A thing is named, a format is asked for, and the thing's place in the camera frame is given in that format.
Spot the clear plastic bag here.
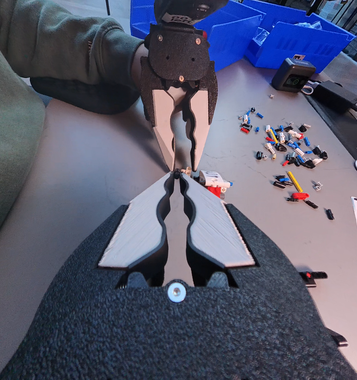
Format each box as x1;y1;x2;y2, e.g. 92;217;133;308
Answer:
253;21;325;47

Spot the person's left forearm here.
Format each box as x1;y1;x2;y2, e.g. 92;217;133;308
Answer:
0;0;144;114

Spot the person's left hand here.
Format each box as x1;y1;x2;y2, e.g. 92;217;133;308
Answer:
131;42;150;91

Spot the partly built toy brick vehicle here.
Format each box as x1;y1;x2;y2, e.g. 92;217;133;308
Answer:
299;270;349;348

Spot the grey desk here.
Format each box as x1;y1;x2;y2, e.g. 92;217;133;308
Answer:
0;57;357;369

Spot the red white black brick subassembly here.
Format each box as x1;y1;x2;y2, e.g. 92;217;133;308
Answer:
197;169;232;199

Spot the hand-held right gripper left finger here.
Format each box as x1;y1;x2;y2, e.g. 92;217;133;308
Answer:
98;172;174;284

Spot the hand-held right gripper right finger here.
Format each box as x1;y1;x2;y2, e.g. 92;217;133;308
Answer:
179;172;256;284

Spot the pile of small toy bricks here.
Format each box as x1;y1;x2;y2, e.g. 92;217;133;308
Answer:
238;107;329;209

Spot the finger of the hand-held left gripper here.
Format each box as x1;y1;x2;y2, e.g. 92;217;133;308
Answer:
152;88;179;173
183;89;210;172

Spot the black power adapter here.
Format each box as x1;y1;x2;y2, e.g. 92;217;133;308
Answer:
312;80;357;114

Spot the black box device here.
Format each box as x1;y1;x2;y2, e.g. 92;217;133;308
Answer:
271;58;317;92

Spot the blue plastic bin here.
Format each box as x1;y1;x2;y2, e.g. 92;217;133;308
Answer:
244;0;356;73
130;0;263;72

